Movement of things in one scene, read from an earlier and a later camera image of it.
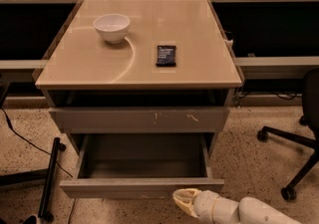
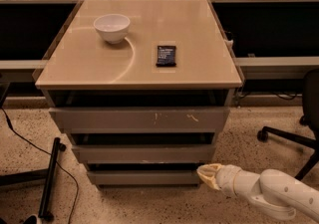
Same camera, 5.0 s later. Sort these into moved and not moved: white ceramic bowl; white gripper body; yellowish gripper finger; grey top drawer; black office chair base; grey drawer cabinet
Moved: yellowish gripper finger; white gripper body
Not moved: grey top drawer; black office chair base; grey drawer cabinet; white ceramic bowl
